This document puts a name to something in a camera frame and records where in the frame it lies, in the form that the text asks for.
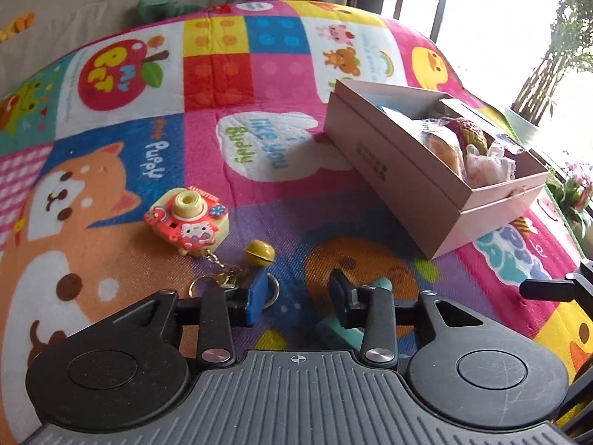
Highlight green cloth item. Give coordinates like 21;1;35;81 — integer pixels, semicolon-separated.
138;0;202;22

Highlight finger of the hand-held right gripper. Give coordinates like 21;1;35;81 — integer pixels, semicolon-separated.
520;260;593;307
556;371;593;436

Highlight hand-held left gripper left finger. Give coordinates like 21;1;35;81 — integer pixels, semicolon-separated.
99;269;272;369

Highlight tall potted plant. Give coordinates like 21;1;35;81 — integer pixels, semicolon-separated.
504;0;593;145

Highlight pink flowering plant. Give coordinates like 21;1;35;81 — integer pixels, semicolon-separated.
547;160;593;242

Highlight toy camera keychain with bell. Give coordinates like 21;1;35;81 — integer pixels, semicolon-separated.
143;187;281;311

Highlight black chair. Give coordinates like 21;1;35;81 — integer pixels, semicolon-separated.
394;0;452;42

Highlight pink lace fabric item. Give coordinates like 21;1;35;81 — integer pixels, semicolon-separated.
463;143;518;187

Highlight pink cardboard box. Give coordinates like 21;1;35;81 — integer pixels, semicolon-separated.
323;79;551;260

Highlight bread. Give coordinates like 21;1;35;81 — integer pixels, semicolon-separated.
419;121;466;177

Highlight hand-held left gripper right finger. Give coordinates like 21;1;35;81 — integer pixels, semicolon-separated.
328;269;486;369

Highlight red woven ball yellow star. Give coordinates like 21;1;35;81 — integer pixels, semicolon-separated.
442;117;489;156

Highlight orange yellow plush toys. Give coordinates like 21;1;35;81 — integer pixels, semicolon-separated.
0;13;35;40

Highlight teal hand crank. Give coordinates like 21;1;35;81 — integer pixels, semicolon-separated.
316;276;408;350

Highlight colourful cartoon play mat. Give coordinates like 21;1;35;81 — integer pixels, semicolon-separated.
0;0;593;445

